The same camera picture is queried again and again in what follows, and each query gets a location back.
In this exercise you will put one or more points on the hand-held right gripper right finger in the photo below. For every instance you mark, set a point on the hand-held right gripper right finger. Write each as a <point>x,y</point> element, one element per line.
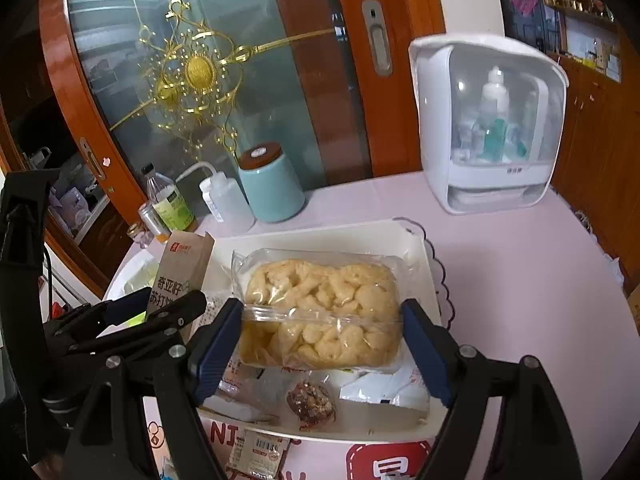
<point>427,355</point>

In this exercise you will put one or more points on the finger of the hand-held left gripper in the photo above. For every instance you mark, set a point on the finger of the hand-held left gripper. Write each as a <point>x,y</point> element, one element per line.
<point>175,310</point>
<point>135,305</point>

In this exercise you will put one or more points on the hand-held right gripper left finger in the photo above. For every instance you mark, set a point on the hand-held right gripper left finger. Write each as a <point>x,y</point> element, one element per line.
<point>217,355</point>

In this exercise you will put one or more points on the brown cracker carton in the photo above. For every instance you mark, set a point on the brown cracker carton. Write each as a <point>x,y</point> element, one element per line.
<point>180,270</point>

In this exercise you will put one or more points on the white plastic storage box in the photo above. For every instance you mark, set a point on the white plastic storage box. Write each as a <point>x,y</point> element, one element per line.
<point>415,260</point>

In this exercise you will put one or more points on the clear walnut date packet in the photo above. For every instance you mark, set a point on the clear walnut date packet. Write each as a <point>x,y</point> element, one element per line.
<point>310,402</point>

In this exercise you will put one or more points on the clear puffed snack packet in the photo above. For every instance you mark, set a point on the clear puffed snack packet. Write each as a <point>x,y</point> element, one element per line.
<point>320,290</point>

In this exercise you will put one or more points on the clear plastic bag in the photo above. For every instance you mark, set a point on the clear plastic bag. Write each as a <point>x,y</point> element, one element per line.
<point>137,272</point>

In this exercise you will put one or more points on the small glass jar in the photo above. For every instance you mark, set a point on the small glass jar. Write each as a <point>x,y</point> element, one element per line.
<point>152,222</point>

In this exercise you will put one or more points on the orange barcode snack packet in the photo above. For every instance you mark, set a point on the orange barcode snack packet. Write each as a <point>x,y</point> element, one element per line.
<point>257,452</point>

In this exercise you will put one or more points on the wooden glass cabinet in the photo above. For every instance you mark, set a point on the wooden glass cabinet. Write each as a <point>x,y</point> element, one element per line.
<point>65,185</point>

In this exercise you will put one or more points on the green label bottle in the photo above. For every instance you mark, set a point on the green label bottle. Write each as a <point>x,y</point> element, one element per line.
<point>170,200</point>

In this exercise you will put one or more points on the white squeeze bottle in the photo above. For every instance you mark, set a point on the white squeeze bottle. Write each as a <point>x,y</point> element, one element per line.
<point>227,205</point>

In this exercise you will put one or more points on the teal canister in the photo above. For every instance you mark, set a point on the teal canister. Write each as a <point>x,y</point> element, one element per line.
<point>270,185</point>

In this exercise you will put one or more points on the teal plastic bottle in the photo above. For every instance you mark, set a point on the teal plastic bottle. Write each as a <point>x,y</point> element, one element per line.
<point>495,140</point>

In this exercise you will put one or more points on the white sterilizer cabinet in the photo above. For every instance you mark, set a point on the white sterilizer cabinet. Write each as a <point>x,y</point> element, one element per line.
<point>480,125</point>

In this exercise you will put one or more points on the gold door ornament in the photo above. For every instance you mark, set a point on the gold door ornament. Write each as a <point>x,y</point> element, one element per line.
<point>197,70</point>

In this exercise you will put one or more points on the wooden glass door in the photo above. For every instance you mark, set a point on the wooden glass door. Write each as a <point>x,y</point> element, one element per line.
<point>250,60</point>

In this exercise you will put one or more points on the white plastic bottle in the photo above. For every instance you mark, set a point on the white plastic bottle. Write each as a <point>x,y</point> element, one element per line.
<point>495,95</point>

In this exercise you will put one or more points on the wooden sideboard cabinet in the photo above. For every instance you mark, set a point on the wooden sideboard cabinet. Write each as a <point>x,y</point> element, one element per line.
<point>590,110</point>

